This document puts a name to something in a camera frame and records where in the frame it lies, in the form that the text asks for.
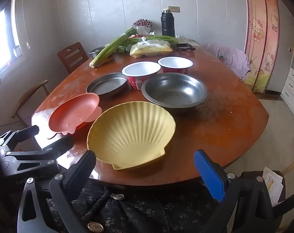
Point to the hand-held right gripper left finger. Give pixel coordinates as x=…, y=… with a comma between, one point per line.
x=81, y=165

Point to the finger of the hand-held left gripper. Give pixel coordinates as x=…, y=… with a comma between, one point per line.
x=28, y=131
x=57, y=145

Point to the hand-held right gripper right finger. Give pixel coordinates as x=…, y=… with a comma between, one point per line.
x=210, y=174

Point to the pink cartoon-shaped plate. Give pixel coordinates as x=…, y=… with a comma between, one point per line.
x=71, y=114

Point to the yellow shell-shaped plate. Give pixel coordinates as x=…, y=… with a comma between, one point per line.
x=130, y=136

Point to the round steel tray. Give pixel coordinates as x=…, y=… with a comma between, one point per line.
x=105, y=86

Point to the large steel bowl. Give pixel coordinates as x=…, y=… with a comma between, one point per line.
x=173, y=92

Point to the red and white paper bowl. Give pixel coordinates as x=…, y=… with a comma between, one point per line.
x=175, y=63
x=141, y=70

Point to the curved-back wooden chair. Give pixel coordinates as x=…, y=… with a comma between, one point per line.
x=30, y=92

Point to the folded paper sheets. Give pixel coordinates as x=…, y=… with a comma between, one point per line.
x=273, y=184

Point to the dark floral garment with buttons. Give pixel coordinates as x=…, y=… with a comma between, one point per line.
x=137, y=213

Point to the brown slatted wooden chair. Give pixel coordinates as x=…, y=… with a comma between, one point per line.
x=71, y=51

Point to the window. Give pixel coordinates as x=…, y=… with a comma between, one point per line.
x=1, y=41

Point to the small steel basin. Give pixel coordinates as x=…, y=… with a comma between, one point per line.
x=96, y=51

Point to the celery bunch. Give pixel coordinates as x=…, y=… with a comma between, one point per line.
x=108, y=48

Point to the green leafy vegetable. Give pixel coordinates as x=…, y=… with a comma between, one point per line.
x=121, y=50

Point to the pink garment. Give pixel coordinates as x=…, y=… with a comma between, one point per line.
x=231, y=58

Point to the white shelf cabinet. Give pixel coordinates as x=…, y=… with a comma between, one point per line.
x=291, y=82

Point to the black tongs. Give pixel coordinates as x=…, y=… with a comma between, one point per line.
x=184, y=46

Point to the clear bag of yellow food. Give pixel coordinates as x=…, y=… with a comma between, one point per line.
x=149, y=49

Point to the pink cartoon wardrobe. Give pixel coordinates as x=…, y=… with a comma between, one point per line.
x=261, y=41

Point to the bundle of thin green stalks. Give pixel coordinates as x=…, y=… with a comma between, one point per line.
x=161, y=38

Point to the purple flower bouquet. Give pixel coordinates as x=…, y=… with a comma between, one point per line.
x=142, y=23

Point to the black thermos bottle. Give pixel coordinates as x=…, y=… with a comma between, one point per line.
x=167, y=24

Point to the wall socket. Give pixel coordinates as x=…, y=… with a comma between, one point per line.
x=173, y=9

